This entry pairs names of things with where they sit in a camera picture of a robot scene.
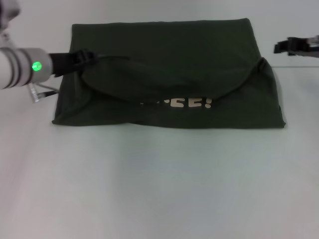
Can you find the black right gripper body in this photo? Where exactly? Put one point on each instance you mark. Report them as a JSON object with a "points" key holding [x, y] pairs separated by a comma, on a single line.
{"points": [[312, 51]]}

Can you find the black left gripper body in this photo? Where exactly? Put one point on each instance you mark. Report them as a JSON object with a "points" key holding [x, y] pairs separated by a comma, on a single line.
{"points": [[69, 62]]}

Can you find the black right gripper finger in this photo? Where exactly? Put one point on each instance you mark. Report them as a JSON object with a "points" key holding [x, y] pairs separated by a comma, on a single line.
{"points": [[291, 45]]}

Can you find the dark green t-shirt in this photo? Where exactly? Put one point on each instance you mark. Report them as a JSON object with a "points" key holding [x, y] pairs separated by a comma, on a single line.
{"points": [[174, 62]]}

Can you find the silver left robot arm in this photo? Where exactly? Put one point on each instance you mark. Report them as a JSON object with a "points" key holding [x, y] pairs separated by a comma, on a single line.
{"points": [[22, 67]]}

